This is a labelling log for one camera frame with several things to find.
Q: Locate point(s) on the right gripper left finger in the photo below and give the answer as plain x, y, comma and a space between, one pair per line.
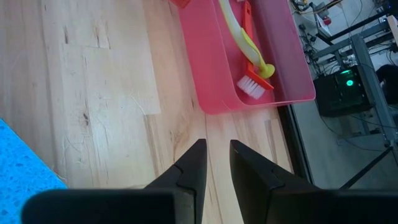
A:
183, 193

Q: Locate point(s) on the black aluminium table frame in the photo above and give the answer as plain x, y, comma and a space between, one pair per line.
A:
295, 146

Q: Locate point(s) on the black desktop computer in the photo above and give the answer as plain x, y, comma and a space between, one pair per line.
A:
335, 99

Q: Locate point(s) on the red plastic bin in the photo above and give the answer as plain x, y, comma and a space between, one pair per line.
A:
211, 62

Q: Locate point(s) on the grey metal rack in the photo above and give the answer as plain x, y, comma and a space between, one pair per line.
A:
363, 62

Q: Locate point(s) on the green dish brush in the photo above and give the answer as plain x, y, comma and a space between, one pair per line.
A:
245, 40

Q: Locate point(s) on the blue kitchen sponge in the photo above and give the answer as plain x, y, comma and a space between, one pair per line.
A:
21, 168

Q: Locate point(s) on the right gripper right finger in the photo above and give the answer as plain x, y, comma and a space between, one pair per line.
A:
264, 199

